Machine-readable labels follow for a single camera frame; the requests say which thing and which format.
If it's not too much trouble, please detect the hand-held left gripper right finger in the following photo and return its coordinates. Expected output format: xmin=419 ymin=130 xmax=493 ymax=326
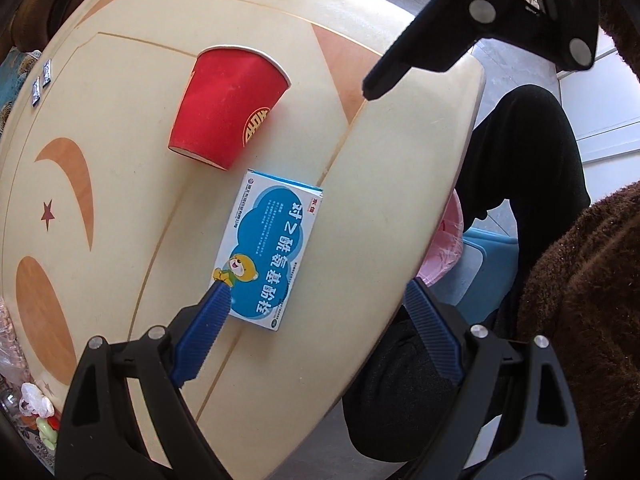
xmin=395 ymin=277 xmax=587 ymax=480

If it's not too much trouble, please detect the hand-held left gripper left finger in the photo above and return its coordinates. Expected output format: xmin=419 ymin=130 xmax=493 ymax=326
xmin=52 ymin=280 xmax=236 ymax=480

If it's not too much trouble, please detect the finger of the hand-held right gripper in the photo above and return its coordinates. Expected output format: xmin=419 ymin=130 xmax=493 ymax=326
xmin=362 ymin=0 xmax=599 ymax=101

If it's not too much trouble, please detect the pink lined waste bin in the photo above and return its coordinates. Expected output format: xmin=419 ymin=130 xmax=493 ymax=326
xmin=415 ymin=190 xmax=467 ymax=289

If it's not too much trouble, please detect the blue white medicine box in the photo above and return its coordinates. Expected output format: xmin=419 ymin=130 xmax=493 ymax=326
xmin=212 ymin=167 xmax=325 ymax=334

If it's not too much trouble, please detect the person's right forearm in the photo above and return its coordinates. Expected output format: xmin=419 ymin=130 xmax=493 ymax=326
xmin=594 ymin=0 xmax=640 ymax=87

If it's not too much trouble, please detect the blue plastic stool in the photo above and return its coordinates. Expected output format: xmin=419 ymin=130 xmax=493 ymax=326
xmin=435 ymin=227 xmax=522 ymax=327

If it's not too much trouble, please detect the red paper cup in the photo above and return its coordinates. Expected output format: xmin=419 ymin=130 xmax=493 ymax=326
xmin=167 ymin=46 xmax=292 ymax=171

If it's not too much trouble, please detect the brown fuzzy sleeve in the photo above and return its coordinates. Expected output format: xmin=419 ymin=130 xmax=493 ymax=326
xmin=515 ymin=180 xmax=640 ymax=480

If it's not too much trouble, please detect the brown wooden chair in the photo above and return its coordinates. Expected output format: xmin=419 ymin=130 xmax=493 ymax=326
xmin=0 ymin=0 xmax=123 ymax=61

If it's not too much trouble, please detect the clear plastic bag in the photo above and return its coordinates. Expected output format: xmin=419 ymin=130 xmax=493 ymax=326
xmin=0 ymin=297 xmax=32 ymax=397

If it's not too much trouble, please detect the cream round table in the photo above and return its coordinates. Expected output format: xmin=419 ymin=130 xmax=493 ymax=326
xmin=0 ymin=0 xmax=487 ymax=480

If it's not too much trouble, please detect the blue patterned cushion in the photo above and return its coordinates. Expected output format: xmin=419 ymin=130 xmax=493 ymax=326
xmin=0 ymin=49 xmax=47 ymax=133

